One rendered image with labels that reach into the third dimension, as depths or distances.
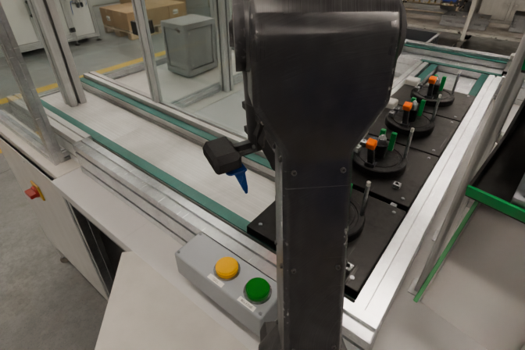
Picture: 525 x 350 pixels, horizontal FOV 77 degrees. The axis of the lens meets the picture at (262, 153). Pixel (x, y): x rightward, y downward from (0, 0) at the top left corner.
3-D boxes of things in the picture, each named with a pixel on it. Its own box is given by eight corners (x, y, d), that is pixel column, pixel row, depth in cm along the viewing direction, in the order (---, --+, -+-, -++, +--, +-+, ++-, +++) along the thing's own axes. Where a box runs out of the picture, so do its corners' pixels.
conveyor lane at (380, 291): (369, 351, 57) (380, 319, 51) (227, 255, 74) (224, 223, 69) (490, 105, 138) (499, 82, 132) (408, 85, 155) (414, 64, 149)
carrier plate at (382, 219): (355, 299, 55) (358, 291, 54) (246, 232, 68) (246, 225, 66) (404, 218, 71) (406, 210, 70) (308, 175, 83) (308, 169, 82)
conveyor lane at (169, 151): (348, 327, 61) (357, 295, 55) (101, 162, 104) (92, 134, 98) (401, 233, 79) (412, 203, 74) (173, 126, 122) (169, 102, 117)
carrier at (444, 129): (437, 162, 88) (452, 120, 81) (353, 133, 100) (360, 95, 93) (458, 127, 104) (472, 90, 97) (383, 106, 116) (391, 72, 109)
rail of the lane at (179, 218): (359, 376, 54) (372, 341, 48) (82, 172, 100) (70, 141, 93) (373, 348, 58) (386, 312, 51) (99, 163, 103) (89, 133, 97)
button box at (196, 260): (261, 340, 55) (261, 319, 51) (177, 273, 66) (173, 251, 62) (285, 308, 59) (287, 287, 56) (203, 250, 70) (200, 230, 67)
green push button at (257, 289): (259, 309, 54) (259, 302, 53) (241, 295, 56) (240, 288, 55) (273, 292, 56) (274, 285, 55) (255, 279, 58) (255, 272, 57)
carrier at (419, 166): (406, 214, 72) (422, 168, 65) (311, 173, 84) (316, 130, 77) (437, 163, 88) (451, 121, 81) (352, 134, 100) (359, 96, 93)
